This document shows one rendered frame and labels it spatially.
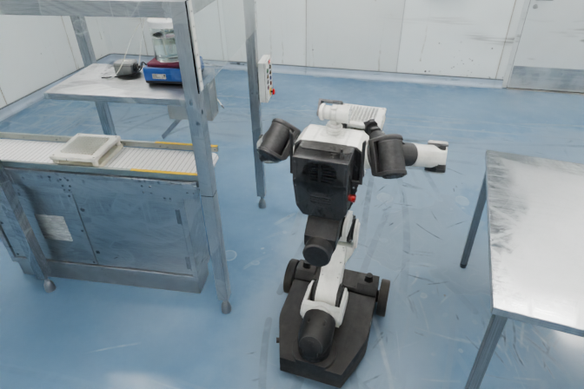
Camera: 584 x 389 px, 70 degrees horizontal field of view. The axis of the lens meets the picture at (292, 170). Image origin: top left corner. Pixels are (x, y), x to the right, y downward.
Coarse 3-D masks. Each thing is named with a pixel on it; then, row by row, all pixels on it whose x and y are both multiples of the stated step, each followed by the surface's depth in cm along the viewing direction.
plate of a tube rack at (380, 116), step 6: (366, 108) 226; (372, 108) 226; (378, 108) 226; (384, 108) 226; (378, 114) 219; (384, 114) 220; (354, 120) 214; (378, 120) 213; (348, 126) 211; (354, 126) 210; (360, 126) 209; (378, 126) 207
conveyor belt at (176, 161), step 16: (0, 144) 229; (16, 144) 229; (32, 144) 229; (48, 144) 228; (16, 160) 215; (32, 160) 214; (48, 160) 214; (112, 160) 213; (128, 160) 213; (144, 160) 213; (160, 160) 213; (176, 160) 212; (192, 160) 212
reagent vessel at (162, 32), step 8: (152, 24) 169; (160, 24) 168; (168, 24) 168; (152, 32) 172; (160, 32) 170; (168, 32) 170; (152, 40) 174; (160, 40) 172; (168, 40) 172; (160, 48) 174; (168, 48) 173; (160, 56) 176; (168, 56) 175; (176, 56) 176
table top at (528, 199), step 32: (512, 160) 214; (544, 160) 214; (512, 192) 191; (544, 192) 191; (576, 192) 190; (512, 224) 172; (544, 224) 172; (576, 224) 172; (512, 256) 157; (544, 256) 156; (576, 256) 156; (512, 288) 144; (544, 288) 144; (576, 288) 143; (544, 320) 133; (576, 320) 133
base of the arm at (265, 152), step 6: (276, 120) 162; (282, 120) 161; (288, 126) 161; (294, 126) 163; (294, 132) 162; (300, 132) 163; (294, 138) 162; (288, 144) 161; (258, 150) 162; (264, 150) 159; (270, 150) 158; (282, 150) 162; (288, 150) 161; (264, 156) 165; (270, 156) 160; (276, 156) 159; (282, 156) 160; (288, 156) 161
